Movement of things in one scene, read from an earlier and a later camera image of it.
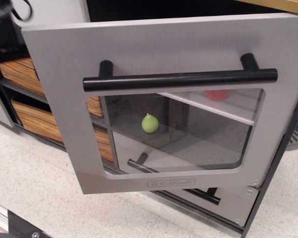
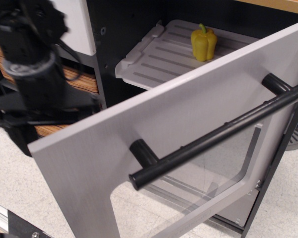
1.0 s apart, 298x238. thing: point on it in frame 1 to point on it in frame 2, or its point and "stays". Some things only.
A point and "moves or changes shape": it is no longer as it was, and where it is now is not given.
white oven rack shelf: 242,105 to 169,54
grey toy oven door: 175,138 moves or changes shape
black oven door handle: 250,73 to 146,167
